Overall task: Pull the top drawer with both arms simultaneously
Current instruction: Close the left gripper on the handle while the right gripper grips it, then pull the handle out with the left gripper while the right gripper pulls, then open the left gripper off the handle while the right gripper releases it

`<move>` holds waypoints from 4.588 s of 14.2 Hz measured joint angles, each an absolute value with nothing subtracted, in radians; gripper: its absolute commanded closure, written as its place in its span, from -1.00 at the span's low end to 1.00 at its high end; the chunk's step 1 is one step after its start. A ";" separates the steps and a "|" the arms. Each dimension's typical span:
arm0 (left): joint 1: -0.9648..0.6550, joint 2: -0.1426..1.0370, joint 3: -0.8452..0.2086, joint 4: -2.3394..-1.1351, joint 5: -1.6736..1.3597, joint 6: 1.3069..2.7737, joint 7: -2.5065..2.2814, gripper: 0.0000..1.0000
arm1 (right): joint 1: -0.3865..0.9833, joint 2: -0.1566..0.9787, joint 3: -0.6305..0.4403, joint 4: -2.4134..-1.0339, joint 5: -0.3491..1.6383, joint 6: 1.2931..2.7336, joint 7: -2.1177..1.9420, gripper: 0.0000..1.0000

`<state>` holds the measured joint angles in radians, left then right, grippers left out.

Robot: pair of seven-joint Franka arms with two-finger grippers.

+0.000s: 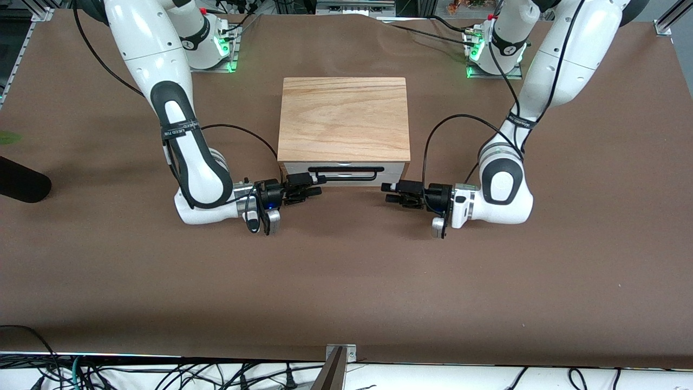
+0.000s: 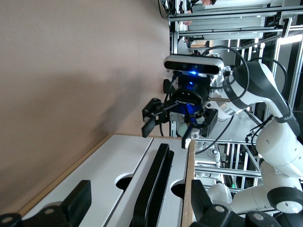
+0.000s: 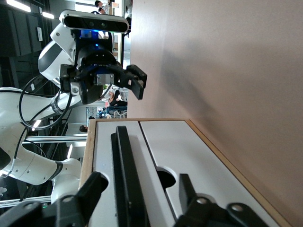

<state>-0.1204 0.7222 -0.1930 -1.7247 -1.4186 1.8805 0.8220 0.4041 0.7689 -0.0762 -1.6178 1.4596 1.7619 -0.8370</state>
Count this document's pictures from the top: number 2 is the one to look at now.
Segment aluminium frame rack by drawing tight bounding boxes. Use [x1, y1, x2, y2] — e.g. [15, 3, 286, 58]
[169, 0, 303, 190]

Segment black foam cylinder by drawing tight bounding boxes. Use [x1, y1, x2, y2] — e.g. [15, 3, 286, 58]
[162, 79, 175, 94]

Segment white-fronted drawer with handle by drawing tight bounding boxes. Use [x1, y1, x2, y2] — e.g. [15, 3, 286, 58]
[113, 136, 191, 227]

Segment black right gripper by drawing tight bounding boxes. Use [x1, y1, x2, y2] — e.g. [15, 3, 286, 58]
[141, 75, 218, 149]

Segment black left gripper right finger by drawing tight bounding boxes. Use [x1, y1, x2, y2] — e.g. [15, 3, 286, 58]
[190, 179, 285, 227]

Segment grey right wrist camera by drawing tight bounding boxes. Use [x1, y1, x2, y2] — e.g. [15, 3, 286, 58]
[163, 54, 224, 77]

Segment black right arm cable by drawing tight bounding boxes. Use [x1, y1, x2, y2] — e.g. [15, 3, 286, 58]
[160, 44, 289, 145]

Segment black velcro strap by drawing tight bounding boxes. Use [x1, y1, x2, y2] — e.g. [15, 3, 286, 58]
[276, 110, 295, 125]

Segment aluminium table edge rail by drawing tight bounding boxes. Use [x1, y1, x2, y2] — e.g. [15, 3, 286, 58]
[169, 14, 180, 138]

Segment person in dark clothes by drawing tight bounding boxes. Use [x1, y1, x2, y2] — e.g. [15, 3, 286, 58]
[182, 0, 218, 14]

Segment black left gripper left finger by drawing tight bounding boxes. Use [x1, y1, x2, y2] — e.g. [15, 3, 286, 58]
[0, 180, 92, 227]

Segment light wooden drawer cabinet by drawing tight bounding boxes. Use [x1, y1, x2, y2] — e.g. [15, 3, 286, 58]
[18, 133, 196, 227]

